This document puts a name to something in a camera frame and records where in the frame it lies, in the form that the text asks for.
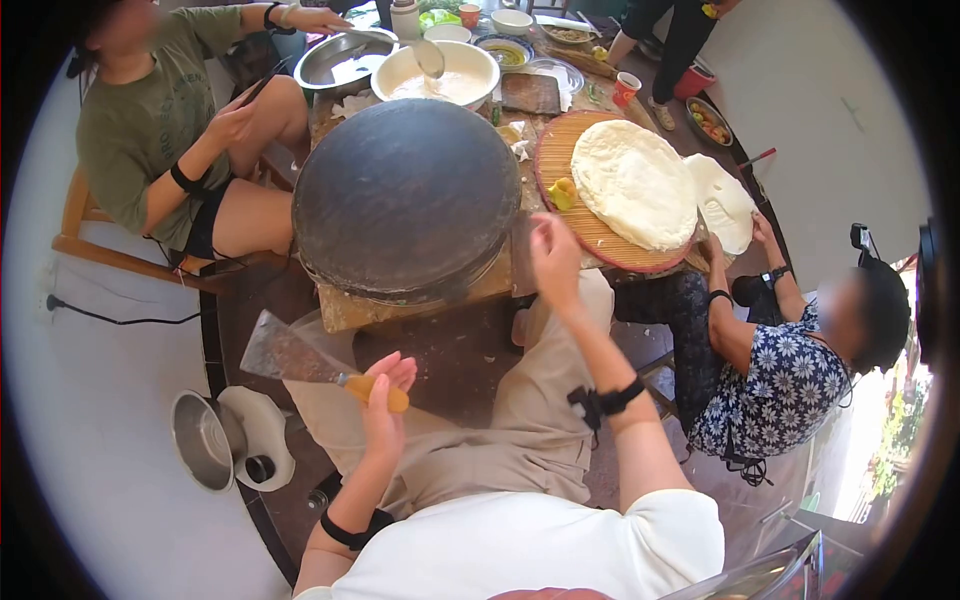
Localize black cable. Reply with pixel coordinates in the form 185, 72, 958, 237
45, 294, 203, 328

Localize red bucket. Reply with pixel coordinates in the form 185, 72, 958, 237
672, 64, 717, 102

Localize person's legs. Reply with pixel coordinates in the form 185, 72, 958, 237
283, 268, 618, 520

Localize person's left fingers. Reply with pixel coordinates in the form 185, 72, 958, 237
365, 351, 418, 395

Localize white bottle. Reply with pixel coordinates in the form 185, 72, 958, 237
389, 0, 422, 43

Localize large dark domed griddle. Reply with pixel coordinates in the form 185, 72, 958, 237
291, 97, 524, 306

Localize yellow green lump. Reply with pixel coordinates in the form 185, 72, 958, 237
546, 176, 579, 212

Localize person's body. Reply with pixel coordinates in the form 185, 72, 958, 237
292, 487, 726, 600

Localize metal ladle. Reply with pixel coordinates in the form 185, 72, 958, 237
328, 27, 448, 81

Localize wooden chair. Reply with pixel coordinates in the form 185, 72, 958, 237
51, 166, 295, 298

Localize metal bowl of vegetables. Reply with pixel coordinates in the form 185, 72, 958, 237
684, 96, 735, 148

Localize dark cutting board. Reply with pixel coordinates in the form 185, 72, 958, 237
500, 72, 563, 117

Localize metal basin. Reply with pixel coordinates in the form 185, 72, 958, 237
293, 28, 401, 99

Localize blue rimmed sauce bowl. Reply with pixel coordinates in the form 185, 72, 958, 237
473, 33, 536, 73

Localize black phone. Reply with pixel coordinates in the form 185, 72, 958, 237
237, 57, 291, 108

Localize metal pot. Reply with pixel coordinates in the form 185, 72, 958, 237
169, 389, 249, 495

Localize black wrist band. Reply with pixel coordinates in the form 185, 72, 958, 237
320, 507, 396, 552
566, 376, 647, 433

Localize stack of white flatbreads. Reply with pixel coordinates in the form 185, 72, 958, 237
570, 119, 699, 253

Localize single white flatbread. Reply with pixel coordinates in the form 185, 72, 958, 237
682, 153, 758, 257

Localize person's left hand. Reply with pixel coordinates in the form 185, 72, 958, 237
362, 351, 418, 471

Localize metal scraper with orange handle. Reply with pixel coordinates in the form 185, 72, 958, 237
239, 309, 411, 414

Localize person's right hand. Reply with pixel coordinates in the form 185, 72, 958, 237
528, 212, 586, 318

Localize clear plastic lid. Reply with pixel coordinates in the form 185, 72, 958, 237
524, 57, 585, 96

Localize round woven tray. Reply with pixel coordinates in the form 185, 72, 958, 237
533, 110, 700, 276

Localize crumpled white tissue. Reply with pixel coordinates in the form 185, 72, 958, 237
329, 93, 374, 121
494, 119, 531, 163

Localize white bowl of batter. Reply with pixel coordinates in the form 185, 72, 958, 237
370, 39, 502, 113

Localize plate with food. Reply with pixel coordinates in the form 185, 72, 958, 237
539, 24, 594, 45

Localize person's right fingers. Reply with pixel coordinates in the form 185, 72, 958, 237
528, 212, 580, 260

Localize person's left thumb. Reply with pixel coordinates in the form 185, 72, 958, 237
363, 373, 393, 432

